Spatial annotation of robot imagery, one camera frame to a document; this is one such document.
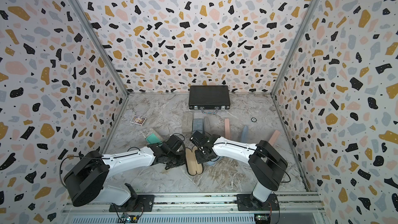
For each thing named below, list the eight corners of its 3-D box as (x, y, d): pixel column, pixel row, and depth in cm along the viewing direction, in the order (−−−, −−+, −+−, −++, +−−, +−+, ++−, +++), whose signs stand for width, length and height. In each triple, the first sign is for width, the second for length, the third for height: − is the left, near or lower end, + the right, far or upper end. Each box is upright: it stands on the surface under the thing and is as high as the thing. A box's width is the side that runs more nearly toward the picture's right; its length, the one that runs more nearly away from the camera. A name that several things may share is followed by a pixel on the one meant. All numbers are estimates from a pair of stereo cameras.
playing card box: (131, 123, 106) (130, 120, 104) (136, 117, 110) (135, 115, 108) (142, 126, 105) (140, 124, 103) (146, 120, 108) (145, 118, 106)
